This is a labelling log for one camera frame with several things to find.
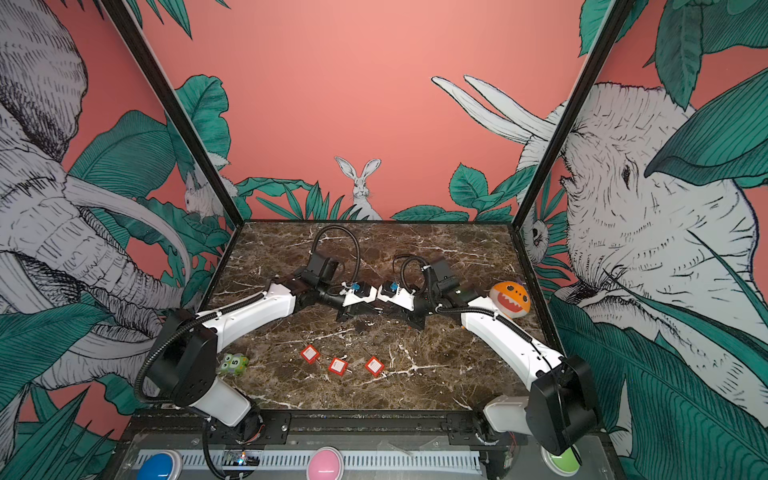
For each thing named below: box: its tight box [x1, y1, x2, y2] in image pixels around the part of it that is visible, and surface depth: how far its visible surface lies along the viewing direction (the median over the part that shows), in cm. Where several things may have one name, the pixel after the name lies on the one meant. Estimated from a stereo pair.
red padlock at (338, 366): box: [328, 357, 349, 377], surface depth 85 cm
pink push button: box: [306, 446, 345, 480], surface depth 69 cm
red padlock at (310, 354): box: [300, 344, 321, 365], surface depth 87 cm
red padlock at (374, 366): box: [364, 356, 385, 377], surface depth 85 cm
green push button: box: [540, 445, 581, 476], surface depth 70 cm
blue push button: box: [136, 450, 182, 480], surface depth 69 cm
